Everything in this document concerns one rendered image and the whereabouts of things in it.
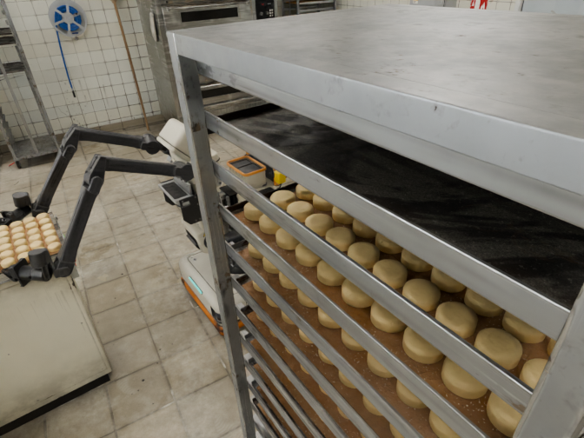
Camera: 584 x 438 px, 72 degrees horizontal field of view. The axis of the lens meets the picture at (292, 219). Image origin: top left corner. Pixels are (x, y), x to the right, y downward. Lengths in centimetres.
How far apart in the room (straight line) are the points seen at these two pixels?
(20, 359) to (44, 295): 34
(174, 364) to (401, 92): 232
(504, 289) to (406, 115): 15
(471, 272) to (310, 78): 22
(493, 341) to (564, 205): 28
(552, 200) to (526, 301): 8
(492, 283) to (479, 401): 20
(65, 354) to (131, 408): 43
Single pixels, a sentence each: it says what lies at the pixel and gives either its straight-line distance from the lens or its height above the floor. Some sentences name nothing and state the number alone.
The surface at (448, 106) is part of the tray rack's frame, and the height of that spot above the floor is 182.
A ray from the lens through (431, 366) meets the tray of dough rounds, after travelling 53.
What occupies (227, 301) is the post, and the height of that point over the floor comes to 127.
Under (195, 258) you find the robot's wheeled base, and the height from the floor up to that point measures 28.
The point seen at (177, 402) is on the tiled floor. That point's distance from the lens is 237.
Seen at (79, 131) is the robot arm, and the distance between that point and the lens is 220.
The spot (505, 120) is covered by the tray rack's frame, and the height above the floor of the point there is 182.
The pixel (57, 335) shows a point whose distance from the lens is 225.
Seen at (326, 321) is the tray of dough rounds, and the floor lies 142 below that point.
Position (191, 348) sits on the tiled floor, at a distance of 256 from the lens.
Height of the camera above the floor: 190
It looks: 33 degrees down
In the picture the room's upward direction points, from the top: 3 degrees counter-clockwise
